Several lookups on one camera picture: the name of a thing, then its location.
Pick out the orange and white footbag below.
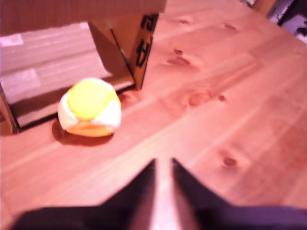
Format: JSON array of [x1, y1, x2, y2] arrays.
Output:
[[57, 78, 122, 138]]

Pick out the cardboard dice tower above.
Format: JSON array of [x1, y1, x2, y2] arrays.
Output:
[[0, 0, 167, 136]]

